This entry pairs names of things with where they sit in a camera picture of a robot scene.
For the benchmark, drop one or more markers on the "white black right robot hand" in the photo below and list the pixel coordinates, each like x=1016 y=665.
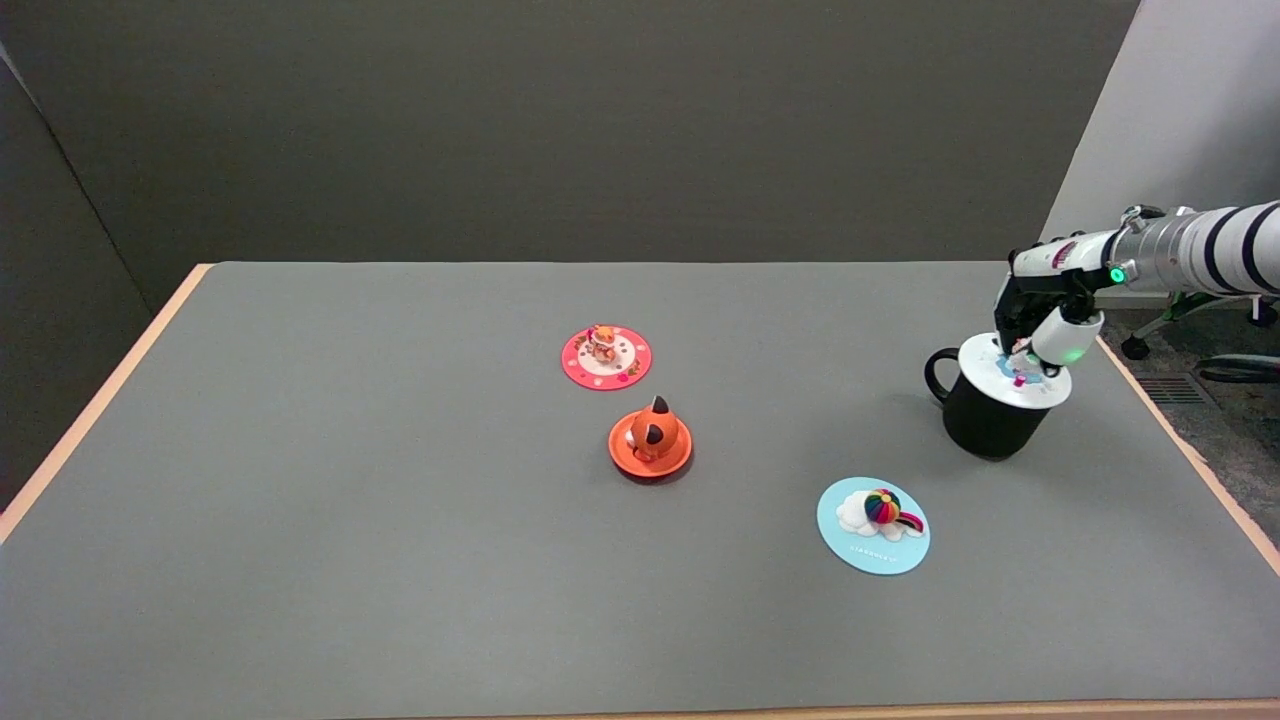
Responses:
x=1060 y=265

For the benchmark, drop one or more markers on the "white cup lid with figure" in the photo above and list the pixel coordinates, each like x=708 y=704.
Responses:
x=985 y=370

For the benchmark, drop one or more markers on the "light blue rainbow cup lid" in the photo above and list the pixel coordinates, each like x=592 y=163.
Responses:
x=873 y=526

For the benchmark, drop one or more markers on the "orange cup lid cat figure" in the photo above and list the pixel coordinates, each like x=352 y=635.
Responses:
x=650 y=443

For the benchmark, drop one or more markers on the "pink cup lid with figure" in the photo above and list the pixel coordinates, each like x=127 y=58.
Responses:
x=606 y=357

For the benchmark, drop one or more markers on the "floor vent grille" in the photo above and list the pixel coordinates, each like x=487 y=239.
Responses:
x=1175 y=390

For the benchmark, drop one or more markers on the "black mug teal inside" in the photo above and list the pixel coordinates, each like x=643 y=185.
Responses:
x=985 y=430

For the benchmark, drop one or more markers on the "office chair base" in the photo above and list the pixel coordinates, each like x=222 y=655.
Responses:
x=1240 y=368

